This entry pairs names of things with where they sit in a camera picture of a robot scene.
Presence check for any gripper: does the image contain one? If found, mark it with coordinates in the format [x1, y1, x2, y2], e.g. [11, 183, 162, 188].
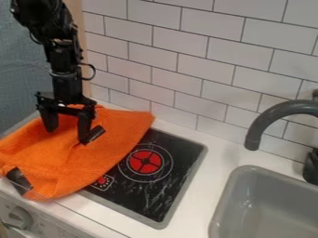
[33, 68, 107, 147]

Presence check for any orange cloth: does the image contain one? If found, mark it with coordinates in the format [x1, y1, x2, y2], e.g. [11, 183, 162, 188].
[0, 103, 157, 202]

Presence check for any toy stove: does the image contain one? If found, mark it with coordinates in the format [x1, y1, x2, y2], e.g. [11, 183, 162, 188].
[76, 127, 209, 231]

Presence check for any tap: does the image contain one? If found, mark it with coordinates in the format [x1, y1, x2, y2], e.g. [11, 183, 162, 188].
[242, 89, 318, 187]

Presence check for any toy sink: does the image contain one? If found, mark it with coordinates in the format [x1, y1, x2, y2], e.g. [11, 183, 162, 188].
[207, 165, 318, 238]

